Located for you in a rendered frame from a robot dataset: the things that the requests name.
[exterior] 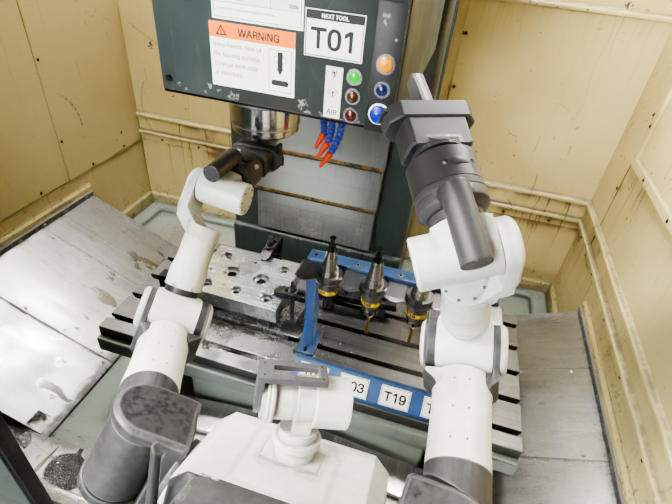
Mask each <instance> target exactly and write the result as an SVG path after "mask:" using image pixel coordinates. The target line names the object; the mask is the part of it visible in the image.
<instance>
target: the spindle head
mask: <svg viewBox="0 0 672 504"><path fill-rule="evenodd" d="M379 1H380V0H304V26H303V31H298V30H292V29H285V28H278V27H272V26H265V25H259V24H252V23H245V22H239V21H232V20H226V19H219V18H212V8H211V0H152V7H153V14H154V21H155V28H156V35H157V42H158V50H159V57H160V64H161V71H162V78H163V85H164V88H165V91H169V92H175V93H180V94H185V95H191V96H196V97H201V98H207V99H212V100H217V101H223V102H228V103H233V104H239V105H244V106H250V107H255V108H260V109H266V110H271V111H276V112H282V113H287V114H292V115H298V116H303V117H308V118H314V119H319V120H325V121H330V122H335V123H341V124H346V125H351V126H357V127H362V128H364V124H365V115H366V107H367V99H368V91H369V83H370V74H371V66H372V58H373V50H374V42H375V33H376V25H377V17H378V9H379ZM383 1H391V2H398V3H406V4H410V5H409V12H408V18H407V24H406V31H405V37H404V44H403V50H402V56H401V62H400V69H399V75H398V81H397V88H396V94H395V100H394V103H395V102H397V101H399V100H409V99H410V96H409V92H408V87H407V82H408V80H409V78H410V76H411V74H412V73H422V74H423V72H424V70H425V68H426V66H427V64H428V63H429V61H430V59H431V57H432V55H433V53H434V51H435V49H436V44H437V39H438V34H439V29H440V24H441V19H442V14H443V9H444V4H445V0H383ZM306 7H310V8H317V9H324V10H331V11H338V12H345V13H352V14H359V15H366V16H367V21H366V30H365V39H364V48H363V57H362V64H358V63H352V62H346V61H340V60H334V59H327V58H321V57H315V56H309V55H304V39H305V12H306ZM208 20H214V21H220V22H227V23H233V24H240V25H246V26H253V27H259V28H266V29H272V30H279V31H286V32H292V33H296V47H295V84H294V98H289V97H284V96H278V95H273V94H267V93H261V92H256V91H250V90H245V89H239V88H234V87H228V86H223V85H217V84H213V74H212V61H211V48H210V35H209V22H208ZM326 65H328V66H334V67H340V68H344V72H343V83H342V94H341V106H340V117H339V119H333V118H328V117H323V105H324V90H325V74H326ZM354 68H355V69H358V70H360V71H361V73H362V75H363V80H362V82H361V83H360V84H359V85H357V86H352V85H350V84H349V83H348V81H347V73H348V71H349V70H351V69H354ZM352 88H353V89H356V90H358V91H359V93H360V96H361V98H360V101H359V103H358V104H356V105H350V104H348V103H347V102H346V100H345V93H346V91H347V90H349V89H352ZM350 107H351V108H354V109H356V110H357V112H358V120H357V121H356V122H355V123H348V122H346V121H345V120H344V118H343V112H344V111H345V109H347V108H350Z"/></svg>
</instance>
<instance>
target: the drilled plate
mask: <svg viewBox="0 0 672 504"><path fill-rule="evenodd" d="M227 251H228V252H227ZM223 253H224V254H223ZM221 254H223V255H221ZM232 255H233V259H232V258H231V256H232ZM222 256H223V257H222ZM246 257H247V258H246ZM225 258H226V259H225ZM228 258H231V259H228ZM259 260H260V261H259ZM250 261H251V262H250ZM261 261H262V260H261V255H260V254H256V253H252V252H248V251H244V250H240V249H236V248H232V247H228V246H224V245H221V246H220V247H219V248H218V250H217V251H216V252H215V253H214V254H213V256H212V259H211V261H210V264H209V269H208V274H207V277H208V276H211V278H210V277H208V278H209V279H208V278H206V281H205V283H204V287H203V289H202V292H201V293H199V294H198V298H200V299H201V300H202V302H205V303H208V304H211V305H212V306H215V307H219V308H223V309H226V310H230V311H234V312H237V313H241V314H244V315H248V316H252V317H255V318H259V319H263V320H266V321H270V322H274V323H276V322H277V320H278V318H279V316H280V314H281V313H282V311H283V309H284V307H285V306H286V304H287V302H288V300H289V299H286V298H282V297H278V296H276V297H273V296H275V294H274V295H272V294H273V292H274V291H273V292H272V294H271V295H270V292H271V289H276V288H278V287H281V286H282V285H283V286H288V287H289V286H290V285H291V281H292V280H294V281H295V285H296V286H297V284H298V283H299V281H300V279H299V278H298V277H297V276H296V275H294V273H295V272H296V270H297V269H298V267H299V265H300V264H296V263H292V262H288V261H284V260H280V259H276V258H272V257H271V258H270V259H269V260H267V262H268V261H269V262H268V263H266V262H263V261H262V262H261ZM245 262H247V264H246V263H245ZM249 263H250V264H249ZM215 264H216V265H215ZM214 265H215V266H214ZM239 265H240V266H239ZM246 265H248V266H246ZM229 266H231V267H229ZM226 267H227V268H226ZM238 267H239V268H238ZM210 269H211V270H213V271H211V270H210ZM214 269H215V270H214ZM239 269H241V271H240V270H239ZM278 269H279V270H278ZM223 270H224V271H223ZM288 270H289V271H290V272H289V271H288ZM222 271H223V272H222ZM218 272H219V273H218ZM240 272H241V273H240ZM243 272H244V273H243ZM281 272H282V273H281ZM287 272H288V273H287ZM223 273H224V274H223ZM283 273H284V274H283ZM220 274H221V275H222V276H221V275H220ZM239 274H240V275H239ZM225 275H227V276H228V277H227V276H225ZM278 275H279V276H278ZM232 276H233V277H232ZM234 276H235V277H234ZM268 276H269V277H268ZM231 277H232V278H231ZM236 277H237V278H236ZM211 279H212V280H214V281H212V280H211ZM217 279H218V281H217ZM269 279H270V281H269ZM252 281H253V282H252ZM267 281H269V282H268V283H267ZM230 282H231V284H230ZM209 283H212V285H211V284H209ZM222 283H223V284H222ZM255 283H256V284H255ZM224 284H225V285H224ZM251 284H252V285H251ZM258 284H259V285H258ZM263 284H264V285H263ZM278 284H279V286H278V287H277V286H276V285H278ZM205 285H207V286H205ZM222 285H223V287H222ZM230 285H231V286H230ZM232 285H233V286H232ZM245 285H246V286H245ZM260 285H261V286H260ZM268 285H269V287H270V288H268ZM216 286H217V287H216ZM226 286H227V287H226ZM262 286H263V287H262ZM274 286H275V287H276V288H274ZM214 287H215V288H214ZM218 287H219V288H220V289H221V290H220V289H218ZM262 288H263V289H262ZM241 289H242V290H241ZM243 289H244V290H243ZM230 291H231V292H230ZM269 291H270V292H269ZM262 292H263V293H264V295H262V296H261V294H260V293H262ZM234 293H236V294H234ZM265 293H268V294H269V295H267V294H265ZM239 294H240V295H239ZM259 295H260V299H259ZM272 298H273V299H272ZM264 301H265V302H264Z"/></svg>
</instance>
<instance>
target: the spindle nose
mask: <svg viewBox="0 0 672 504"><path fill-rule="evenodd" d="M230 117H231V122H232V128H233V129H234V130H235V131H236V132H237V133H238V134H240V135H242V136H244V137H248V138H251V139H257V140H279V139H284V138H288V137H290V136H292V135H294V134H295V133H296V132H297V131H298V130H299V124H300V116H298V115H292V114H287V113H282V112H276V111H271V110H266V109H260V108H255V107H250V106H244V105H239V104H233V103H230Z"/></svg>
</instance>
